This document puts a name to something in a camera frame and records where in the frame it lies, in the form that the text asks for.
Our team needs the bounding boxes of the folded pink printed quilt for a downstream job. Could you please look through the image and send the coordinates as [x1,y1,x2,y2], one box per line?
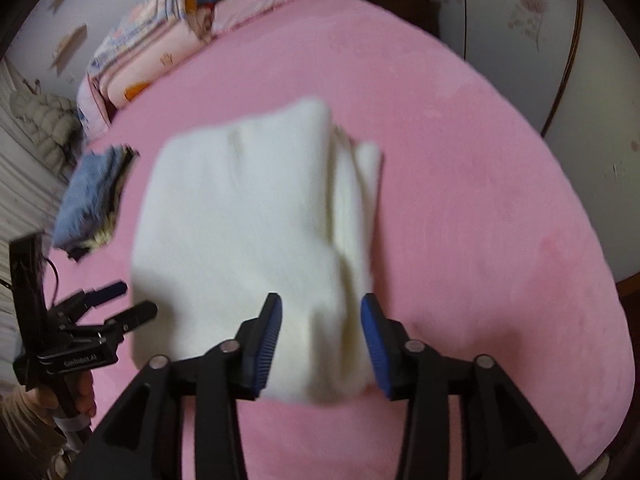
[89,0,218,108]

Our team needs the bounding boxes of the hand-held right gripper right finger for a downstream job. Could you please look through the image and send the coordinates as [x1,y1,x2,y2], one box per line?
[360,292,581,480]

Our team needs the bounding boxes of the small printed pillow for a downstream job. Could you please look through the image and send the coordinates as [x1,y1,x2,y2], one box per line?
[75,72,113,141]

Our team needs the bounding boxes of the beige puffer jacket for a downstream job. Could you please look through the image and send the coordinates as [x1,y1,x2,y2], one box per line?
[10,91,83,181]

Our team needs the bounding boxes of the folded blue jeans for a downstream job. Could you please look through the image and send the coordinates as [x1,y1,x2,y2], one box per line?
[52,146,128,251]

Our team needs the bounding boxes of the floral wardrobe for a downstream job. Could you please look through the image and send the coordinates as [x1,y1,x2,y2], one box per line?
[415,0,640,281]

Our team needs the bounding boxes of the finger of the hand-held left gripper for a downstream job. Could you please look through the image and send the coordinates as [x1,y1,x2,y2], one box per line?
[75,282,129,310]
[107,301,159,336]

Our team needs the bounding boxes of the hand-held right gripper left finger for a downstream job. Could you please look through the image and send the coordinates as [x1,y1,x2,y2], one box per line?
[67,291,284,480]

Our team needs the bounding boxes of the wooden wall shelf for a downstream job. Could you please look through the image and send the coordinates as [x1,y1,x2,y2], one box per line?
[50,22,88,68]

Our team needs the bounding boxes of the dark wooden nightstand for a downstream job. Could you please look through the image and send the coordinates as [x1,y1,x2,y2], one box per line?
[350,0,441,38]

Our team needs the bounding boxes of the person's left hand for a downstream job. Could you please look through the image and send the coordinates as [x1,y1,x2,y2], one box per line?
[74,370,97,416]

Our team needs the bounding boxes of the pink pillow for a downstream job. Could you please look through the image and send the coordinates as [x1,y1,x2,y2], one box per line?
[212,0,321,36]

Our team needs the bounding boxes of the pink bed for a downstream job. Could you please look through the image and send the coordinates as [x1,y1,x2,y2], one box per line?
[47,0,633,480]

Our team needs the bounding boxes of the folded dark clothes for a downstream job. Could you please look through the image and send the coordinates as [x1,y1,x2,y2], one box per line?
[65,146,140,262]

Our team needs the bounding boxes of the white fluffy cardigan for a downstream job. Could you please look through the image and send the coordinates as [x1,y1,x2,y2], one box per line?
[131,97,385,406]

